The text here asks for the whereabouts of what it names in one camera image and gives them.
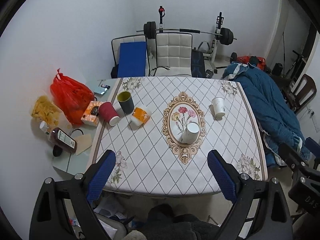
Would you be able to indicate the beige paper napkin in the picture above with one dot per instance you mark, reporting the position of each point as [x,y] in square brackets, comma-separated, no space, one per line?
[83,143]

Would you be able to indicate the floral patterned tablecloth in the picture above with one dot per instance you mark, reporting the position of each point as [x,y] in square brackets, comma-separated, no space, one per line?
[151,159]

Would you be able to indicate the red ripple paper cup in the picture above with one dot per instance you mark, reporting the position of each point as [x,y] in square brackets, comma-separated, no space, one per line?
[108,113]

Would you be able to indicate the red plastic bag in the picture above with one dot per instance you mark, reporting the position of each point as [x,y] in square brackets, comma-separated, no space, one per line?
[71,96]

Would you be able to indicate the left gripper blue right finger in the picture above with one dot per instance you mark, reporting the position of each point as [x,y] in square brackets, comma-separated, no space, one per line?
[272,218]

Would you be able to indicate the barbell with black plates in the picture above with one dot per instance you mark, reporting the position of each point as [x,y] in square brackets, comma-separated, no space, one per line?
[225,36]

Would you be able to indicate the white weight bench rack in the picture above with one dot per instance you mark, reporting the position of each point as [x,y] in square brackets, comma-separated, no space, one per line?
[210,53]

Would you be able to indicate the yellow snack bag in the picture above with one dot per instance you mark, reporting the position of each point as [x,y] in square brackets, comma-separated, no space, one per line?
[45,110]

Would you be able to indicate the small teal box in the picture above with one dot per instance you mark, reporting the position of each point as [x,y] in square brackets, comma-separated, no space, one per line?
[101,87]

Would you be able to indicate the dark green paper cup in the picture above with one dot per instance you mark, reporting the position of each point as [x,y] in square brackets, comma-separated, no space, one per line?
[125,100]

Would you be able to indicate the blue knitted blanket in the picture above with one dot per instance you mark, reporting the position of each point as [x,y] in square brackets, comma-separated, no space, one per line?
[277,122]

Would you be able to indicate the blue cushion board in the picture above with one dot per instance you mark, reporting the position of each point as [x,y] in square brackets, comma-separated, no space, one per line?
[132,59]

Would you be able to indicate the dark wooden chair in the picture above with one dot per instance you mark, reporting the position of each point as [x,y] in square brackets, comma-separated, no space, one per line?
[303,93]

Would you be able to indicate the orange labelled white plastic cup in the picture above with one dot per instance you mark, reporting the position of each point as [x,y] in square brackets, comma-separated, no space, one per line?
[140,115]

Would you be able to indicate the dark brown sauce bottle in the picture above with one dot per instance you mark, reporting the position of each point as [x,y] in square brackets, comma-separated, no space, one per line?
[58,137]

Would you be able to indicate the red duffel bag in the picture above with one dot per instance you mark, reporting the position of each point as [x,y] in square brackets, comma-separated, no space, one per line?
[253,60]

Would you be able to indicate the white paper cup with drawing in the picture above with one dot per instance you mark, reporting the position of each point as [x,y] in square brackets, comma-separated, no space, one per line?
[190,133]

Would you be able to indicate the orange tissue pack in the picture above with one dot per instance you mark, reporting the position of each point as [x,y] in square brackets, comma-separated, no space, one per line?
[91,114]

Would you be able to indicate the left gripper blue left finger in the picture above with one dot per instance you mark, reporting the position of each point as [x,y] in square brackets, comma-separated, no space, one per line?
[50,218]

